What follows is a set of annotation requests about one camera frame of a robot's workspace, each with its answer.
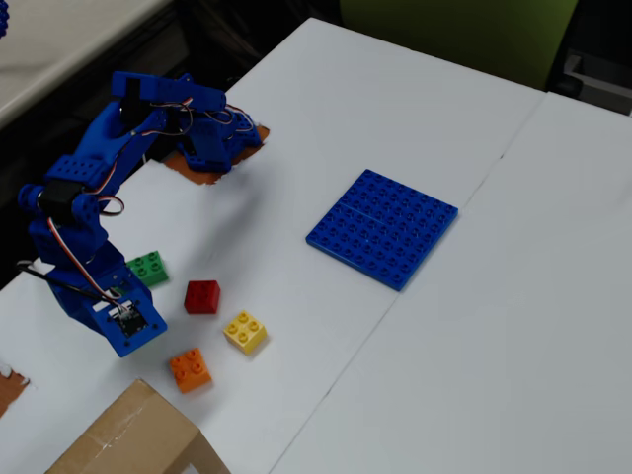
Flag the blue 8x8 studded baseplate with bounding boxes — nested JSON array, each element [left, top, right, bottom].
[[304, 168, 459, 293]]

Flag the beige side desk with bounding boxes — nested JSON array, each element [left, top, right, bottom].
[[0, 0, 175, 130]]

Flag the black camera cable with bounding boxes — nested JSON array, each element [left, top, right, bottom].
[[17, 260, 122, 305]]

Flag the green chair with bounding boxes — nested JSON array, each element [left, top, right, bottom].
[[339, 0, 580, 93]]

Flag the blue wrist camera housing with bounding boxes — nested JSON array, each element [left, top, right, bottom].
[[92, 285, 168, 358]]

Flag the yellow 2x2 block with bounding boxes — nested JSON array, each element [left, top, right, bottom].
[[222, 309, 269, 356]]

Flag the red 2x2 block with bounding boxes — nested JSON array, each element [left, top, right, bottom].
[[183, 279, 222, 316]]

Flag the black office chair base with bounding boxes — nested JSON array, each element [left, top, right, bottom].
[[545, 46, 632, 118]]

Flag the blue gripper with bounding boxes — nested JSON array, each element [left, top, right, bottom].
[[28, 215, 137, 323]]

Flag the red white black servo wire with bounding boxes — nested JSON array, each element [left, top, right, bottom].
[[46, 195, 133, 316], [95, 97, 256, 197]]

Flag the orange 2x2 block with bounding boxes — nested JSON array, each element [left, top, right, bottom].
[[168, 347, 213, 395]]

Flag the green 2x2 block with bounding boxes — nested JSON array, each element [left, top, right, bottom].
[[125, 250, 170, 287]]

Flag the brown cardboard box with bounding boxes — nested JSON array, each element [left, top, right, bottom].
[[43, 377, 229, 474]]

